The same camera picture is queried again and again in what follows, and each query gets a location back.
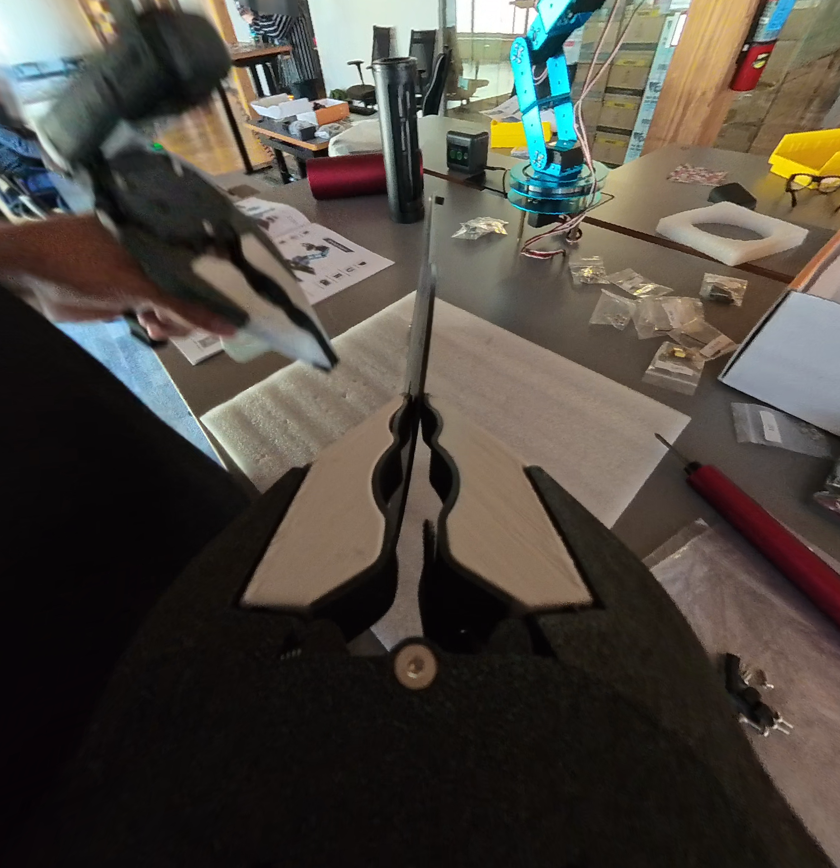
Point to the cluttered background workbench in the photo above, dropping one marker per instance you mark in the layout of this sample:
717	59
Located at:
271	129

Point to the black cylindrical tube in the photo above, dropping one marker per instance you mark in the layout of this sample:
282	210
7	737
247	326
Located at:
399	135

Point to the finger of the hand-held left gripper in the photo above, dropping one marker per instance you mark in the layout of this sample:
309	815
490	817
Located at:
284	278
250	305

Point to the white foam sheet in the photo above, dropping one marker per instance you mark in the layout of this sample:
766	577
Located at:
528	407

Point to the large clear plastic bag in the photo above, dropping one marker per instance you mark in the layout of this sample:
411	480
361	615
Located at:
732	610

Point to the pink electric screwdriver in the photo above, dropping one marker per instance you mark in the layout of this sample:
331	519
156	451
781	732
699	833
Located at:
772	542

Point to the patterned paper sheet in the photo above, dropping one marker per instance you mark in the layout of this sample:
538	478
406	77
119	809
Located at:
697	175

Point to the small black device green lights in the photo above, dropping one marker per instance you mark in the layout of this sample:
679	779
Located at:
467	152

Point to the maroon metal cylinder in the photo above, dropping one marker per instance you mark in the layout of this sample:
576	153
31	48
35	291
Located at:
345	176

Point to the white foam packing insert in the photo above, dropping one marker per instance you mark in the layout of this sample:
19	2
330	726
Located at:
671	227

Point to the scattered small hardware bags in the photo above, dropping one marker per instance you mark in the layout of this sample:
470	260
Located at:
664	319

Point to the black framed eyeglasses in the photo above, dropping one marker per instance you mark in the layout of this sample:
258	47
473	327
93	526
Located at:
817	184

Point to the dark grey desk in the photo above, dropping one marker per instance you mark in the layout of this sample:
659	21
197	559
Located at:
528	305

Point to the small black pouch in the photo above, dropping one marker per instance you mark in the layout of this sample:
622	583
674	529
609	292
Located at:
732	194

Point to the orange cardboard box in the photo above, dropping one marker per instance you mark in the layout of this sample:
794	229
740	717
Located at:
800	359

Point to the black metal plate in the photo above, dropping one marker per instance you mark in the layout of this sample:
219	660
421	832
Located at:
422	325

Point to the black office chair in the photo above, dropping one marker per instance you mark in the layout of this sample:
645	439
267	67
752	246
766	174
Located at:
433	68
376	74

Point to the blue toy robot arm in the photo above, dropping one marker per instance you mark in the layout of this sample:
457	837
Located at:
545	135

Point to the wooden pillar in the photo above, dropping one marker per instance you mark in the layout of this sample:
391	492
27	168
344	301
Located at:
705	68

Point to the printed instruction manual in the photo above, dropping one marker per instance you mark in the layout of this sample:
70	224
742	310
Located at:
332	258

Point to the person's left hand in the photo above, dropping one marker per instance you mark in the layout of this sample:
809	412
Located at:
94	271

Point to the red fire extinguisher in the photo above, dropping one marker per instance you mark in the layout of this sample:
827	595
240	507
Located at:
752	61

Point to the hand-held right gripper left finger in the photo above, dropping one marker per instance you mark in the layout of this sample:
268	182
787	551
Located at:
318	536

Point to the stack of cardboard boxes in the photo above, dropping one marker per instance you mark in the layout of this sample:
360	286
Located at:
623	81

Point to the open white orange box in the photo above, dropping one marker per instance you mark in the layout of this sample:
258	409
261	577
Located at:
291	108

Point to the dark foil parts bag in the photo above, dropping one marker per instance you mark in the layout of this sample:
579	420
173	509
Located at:
837	485

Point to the person's left forearm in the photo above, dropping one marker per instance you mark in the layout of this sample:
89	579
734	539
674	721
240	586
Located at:
13	251

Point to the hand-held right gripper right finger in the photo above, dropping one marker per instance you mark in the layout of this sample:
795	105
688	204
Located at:
515	536

